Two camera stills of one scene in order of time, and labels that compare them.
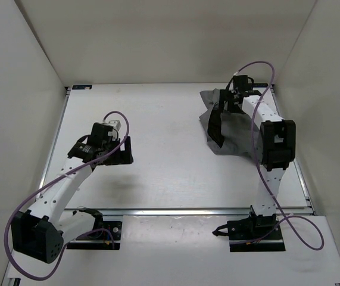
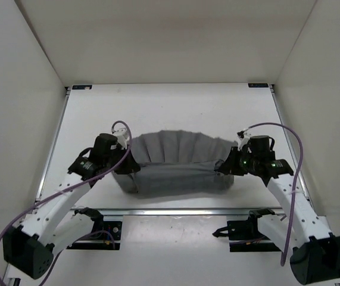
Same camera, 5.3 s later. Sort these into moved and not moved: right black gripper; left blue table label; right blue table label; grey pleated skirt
Moved: right black gripper; grey pleated skirt
Not moved: left blue table label; right blue table label
